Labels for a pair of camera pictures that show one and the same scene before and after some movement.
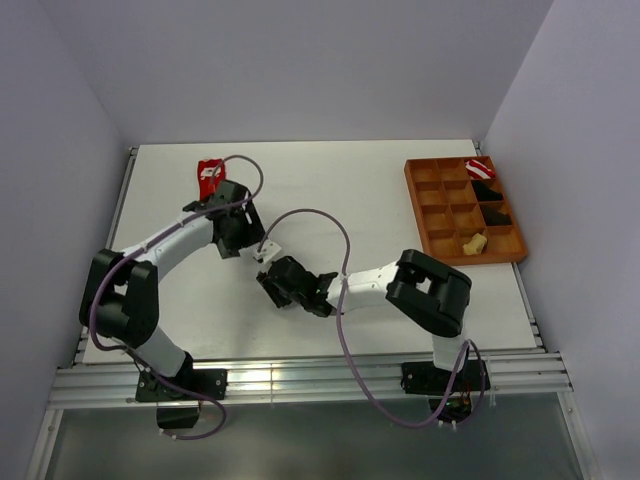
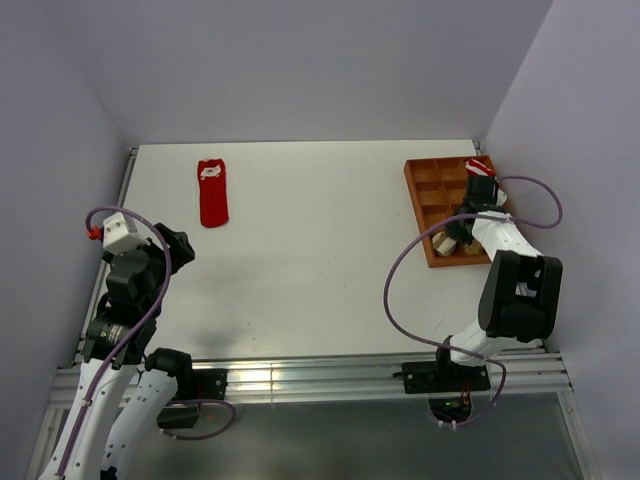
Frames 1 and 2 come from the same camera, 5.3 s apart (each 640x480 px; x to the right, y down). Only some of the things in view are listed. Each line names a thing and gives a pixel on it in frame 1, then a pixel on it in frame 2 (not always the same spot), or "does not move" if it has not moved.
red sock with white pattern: x=210 y=172 does not move
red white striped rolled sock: x=479 y=170 does not move
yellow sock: x=475 y=245 does not move
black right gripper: x=274 y=292 -> x=453 y=230
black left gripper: x=251 y=235 -> x=183 y=253
